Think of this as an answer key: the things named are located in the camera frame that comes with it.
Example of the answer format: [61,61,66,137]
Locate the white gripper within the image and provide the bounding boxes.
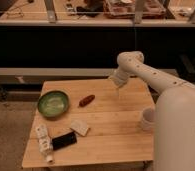
[109,69,129,88]

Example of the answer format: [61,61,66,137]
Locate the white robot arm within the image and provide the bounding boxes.
[111,51,195,171]

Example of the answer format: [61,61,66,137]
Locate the white sponge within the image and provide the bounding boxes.
[70,120,90,136]

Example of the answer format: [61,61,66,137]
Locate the white cup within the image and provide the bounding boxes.
[140,108,155,131]

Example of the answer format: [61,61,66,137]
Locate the clutter tray on shelf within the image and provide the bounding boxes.
[103,0,166,19]

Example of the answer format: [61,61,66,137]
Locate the green bowl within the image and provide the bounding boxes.
[37,90,69,118]

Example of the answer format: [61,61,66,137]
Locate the black rectangular block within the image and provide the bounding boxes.
[52,132,77,150]

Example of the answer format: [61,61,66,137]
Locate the white tube bottle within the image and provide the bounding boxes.
[35,124,54,163]

